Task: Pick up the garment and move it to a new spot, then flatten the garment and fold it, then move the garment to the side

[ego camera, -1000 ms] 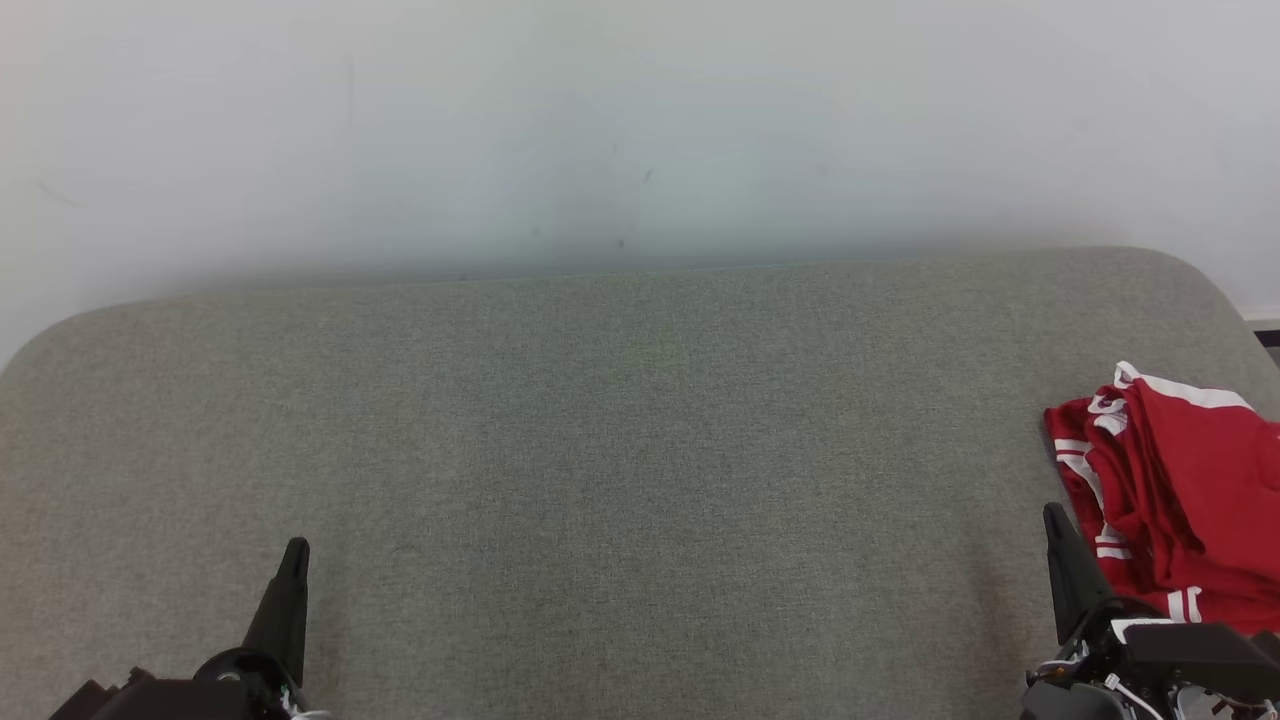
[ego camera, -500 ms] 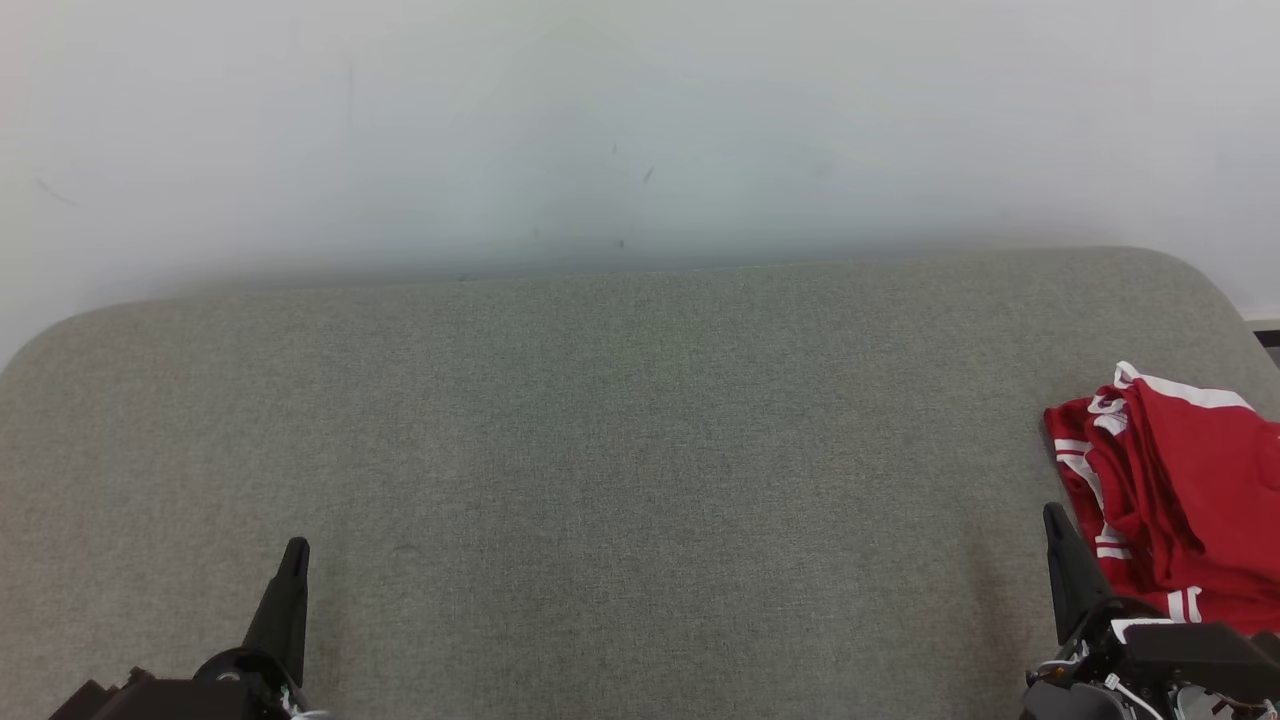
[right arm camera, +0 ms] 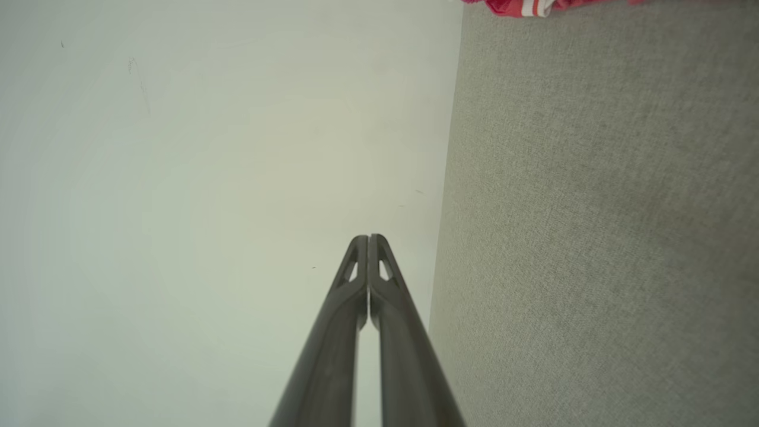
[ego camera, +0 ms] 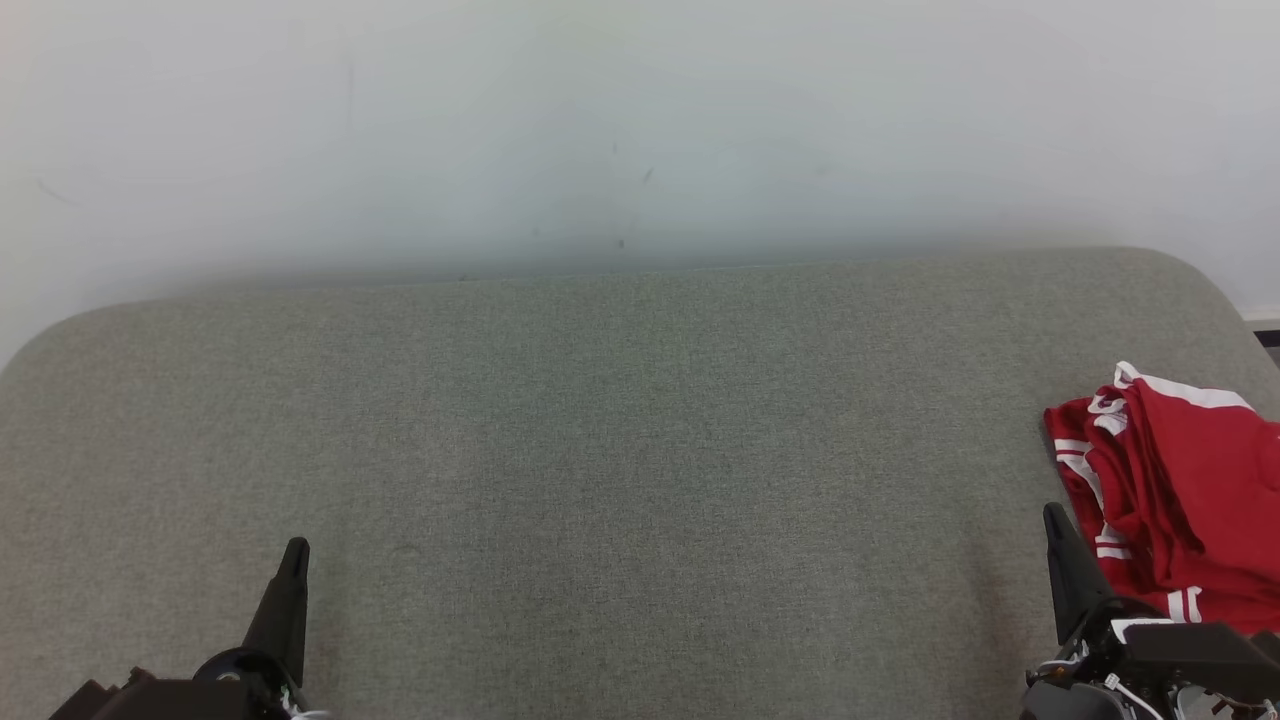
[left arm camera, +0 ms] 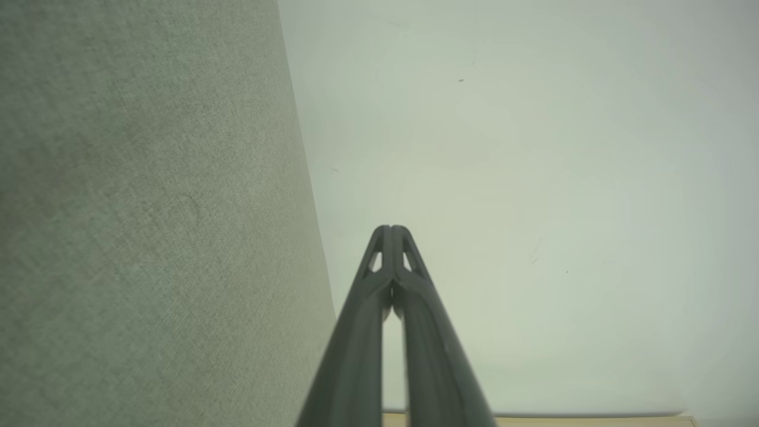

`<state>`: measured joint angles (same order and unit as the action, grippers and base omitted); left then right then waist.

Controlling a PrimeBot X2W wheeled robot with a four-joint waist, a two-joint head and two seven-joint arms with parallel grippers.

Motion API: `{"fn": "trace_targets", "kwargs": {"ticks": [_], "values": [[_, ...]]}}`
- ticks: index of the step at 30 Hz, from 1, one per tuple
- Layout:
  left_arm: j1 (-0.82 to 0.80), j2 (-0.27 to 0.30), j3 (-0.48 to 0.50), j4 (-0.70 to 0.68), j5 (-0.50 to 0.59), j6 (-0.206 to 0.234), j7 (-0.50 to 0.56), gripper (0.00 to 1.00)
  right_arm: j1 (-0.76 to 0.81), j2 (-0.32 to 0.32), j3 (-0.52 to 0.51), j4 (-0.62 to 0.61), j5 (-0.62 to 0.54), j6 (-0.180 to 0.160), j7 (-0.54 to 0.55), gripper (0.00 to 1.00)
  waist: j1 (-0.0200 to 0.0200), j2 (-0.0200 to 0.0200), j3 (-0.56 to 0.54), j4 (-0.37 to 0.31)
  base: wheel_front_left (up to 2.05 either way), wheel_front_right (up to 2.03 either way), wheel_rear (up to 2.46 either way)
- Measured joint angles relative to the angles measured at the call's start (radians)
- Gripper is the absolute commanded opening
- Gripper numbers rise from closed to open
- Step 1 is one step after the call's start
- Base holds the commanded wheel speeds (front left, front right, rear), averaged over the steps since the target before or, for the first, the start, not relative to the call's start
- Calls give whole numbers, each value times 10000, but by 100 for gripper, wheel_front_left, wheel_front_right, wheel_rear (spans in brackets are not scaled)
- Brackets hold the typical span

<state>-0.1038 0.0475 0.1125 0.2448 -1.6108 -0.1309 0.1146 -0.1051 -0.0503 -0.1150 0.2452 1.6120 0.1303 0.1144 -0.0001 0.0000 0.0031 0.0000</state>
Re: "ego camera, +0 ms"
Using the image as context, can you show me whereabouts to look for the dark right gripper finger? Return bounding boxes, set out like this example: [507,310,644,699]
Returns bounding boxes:
[1042,502,1115,647]

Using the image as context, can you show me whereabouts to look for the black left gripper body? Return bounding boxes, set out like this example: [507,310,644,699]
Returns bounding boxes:
[50,647,302,720]

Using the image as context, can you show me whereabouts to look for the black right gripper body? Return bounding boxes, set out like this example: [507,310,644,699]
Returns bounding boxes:
[1021,599,1182,720]

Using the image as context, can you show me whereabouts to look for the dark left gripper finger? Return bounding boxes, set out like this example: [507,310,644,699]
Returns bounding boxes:
[243,537,311,688]

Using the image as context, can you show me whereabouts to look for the red lettered basketball jersey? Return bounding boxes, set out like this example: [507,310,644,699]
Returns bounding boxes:
[1043,393,1136,573]

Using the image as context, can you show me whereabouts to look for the red shorts with white band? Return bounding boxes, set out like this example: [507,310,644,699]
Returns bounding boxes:
[1085,362,1280,636]

